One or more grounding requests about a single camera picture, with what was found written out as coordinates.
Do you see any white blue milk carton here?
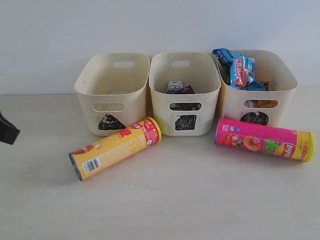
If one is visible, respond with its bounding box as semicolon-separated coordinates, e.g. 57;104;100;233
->
167;80;184;94

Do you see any purple small carton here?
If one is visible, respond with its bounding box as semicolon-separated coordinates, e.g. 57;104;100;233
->
172;84;196;111

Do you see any blue noodle packet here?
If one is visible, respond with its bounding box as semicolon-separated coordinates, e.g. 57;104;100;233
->
212;48;268;92

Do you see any orange noodle packet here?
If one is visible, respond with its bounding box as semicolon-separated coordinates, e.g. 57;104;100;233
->
244;99;278;109

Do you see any yellow chips can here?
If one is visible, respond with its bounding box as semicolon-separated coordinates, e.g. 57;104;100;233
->
69;117;162;181

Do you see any cream bin with triangle mark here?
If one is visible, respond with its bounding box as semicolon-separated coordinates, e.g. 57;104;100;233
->
74;53;150;137

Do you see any cream bin with square mark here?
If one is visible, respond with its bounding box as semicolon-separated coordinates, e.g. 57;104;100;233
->
149;52;221;137

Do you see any cream bin with circle mark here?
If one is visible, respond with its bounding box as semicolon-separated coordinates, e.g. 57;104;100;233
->
211;49;298;127

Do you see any pink Lay's chips can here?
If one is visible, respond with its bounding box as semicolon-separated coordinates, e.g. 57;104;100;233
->
215;118;316;163

